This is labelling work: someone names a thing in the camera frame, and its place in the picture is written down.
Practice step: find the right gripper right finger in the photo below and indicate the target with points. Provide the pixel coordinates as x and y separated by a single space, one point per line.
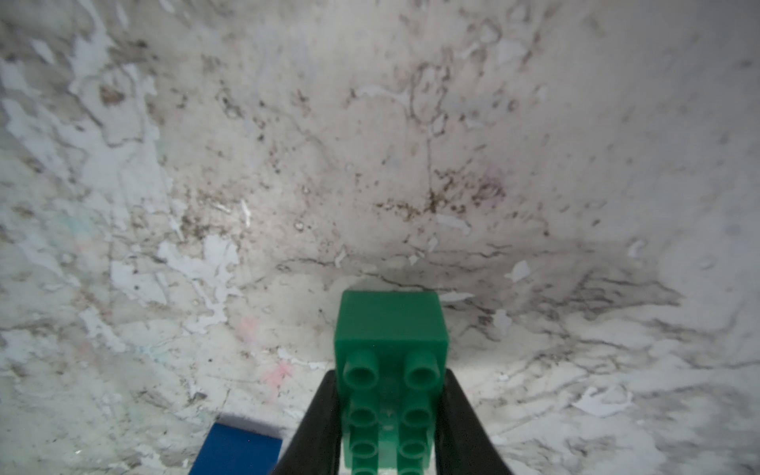
462 446

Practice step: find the blue small lego brick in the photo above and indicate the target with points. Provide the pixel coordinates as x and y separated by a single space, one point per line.
231 451

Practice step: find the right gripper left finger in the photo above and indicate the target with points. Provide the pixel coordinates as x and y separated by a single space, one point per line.
315 447

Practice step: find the green lego brick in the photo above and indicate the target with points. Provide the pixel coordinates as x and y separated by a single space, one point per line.
391 350

